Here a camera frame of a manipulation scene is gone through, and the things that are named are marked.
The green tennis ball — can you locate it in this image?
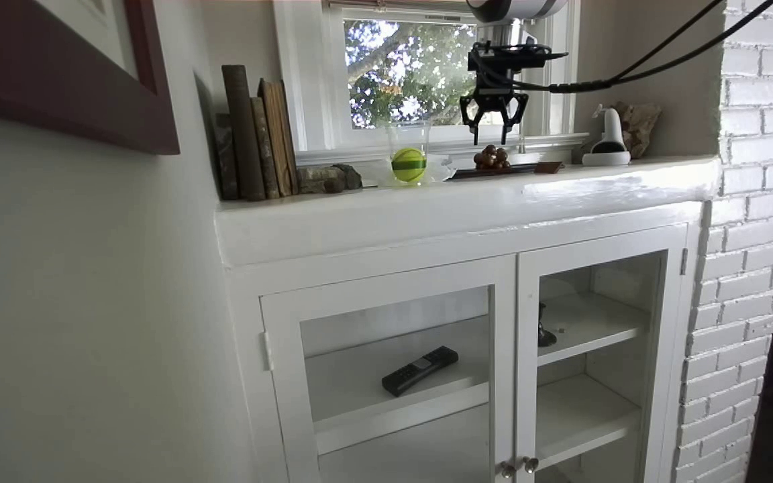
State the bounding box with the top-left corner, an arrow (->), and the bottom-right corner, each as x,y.
390,144 -> 433,187

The dark red framed picture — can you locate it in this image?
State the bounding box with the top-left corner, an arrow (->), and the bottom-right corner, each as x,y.
0,0 -> 183,157

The white built-in cabinet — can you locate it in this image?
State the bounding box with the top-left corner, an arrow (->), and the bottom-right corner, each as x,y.
211,152 -> 723,483

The white window frame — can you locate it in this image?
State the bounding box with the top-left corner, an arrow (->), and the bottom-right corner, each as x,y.
270,0 -> 587,168

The tan upright book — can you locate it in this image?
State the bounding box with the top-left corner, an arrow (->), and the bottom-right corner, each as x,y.
254,76 -> 301,198

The brown seashell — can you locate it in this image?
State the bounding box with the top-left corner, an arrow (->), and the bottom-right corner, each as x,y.
614,100 -> 664,163

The thin dark leaning book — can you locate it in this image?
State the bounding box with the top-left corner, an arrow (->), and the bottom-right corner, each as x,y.
191,71 -> 242,204

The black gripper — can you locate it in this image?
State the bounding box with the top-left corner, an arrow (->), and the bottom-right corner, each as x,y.
455,38 -> 571,148

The white window blind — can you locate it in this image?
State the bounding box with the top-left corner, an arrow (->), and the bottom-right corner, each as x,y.
320,0 -> 500,15

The white glass cabinet door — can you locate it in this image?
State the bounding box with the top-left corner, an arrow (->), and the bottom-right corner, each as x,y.
512,222 -> 692,483
258,254 -> 520,483

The grey brown rock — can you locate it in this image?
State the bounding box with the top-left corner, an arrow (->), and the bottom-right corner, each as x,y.
296,160 -> 364,198

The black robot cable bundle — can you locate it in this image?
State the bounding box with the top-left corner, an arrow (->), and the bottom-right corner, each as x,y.
508,0 -> 773,97

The clear drinking glass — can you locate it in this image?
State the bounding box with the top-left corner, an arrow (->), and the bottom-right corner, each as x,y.
386,114 -> 435,191

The dark brown upright book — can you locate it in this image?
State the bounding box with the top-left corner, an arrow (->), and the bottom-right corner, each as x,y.
221,62 -> 269,204

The small black cabinet object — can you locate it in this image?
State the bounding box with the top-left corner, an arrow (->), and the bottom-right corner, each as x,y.
535,300 -> 562,351

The black remote control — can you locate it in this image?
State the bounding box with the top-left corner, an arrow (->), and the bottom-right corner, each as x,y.
379,343 -> 462,399

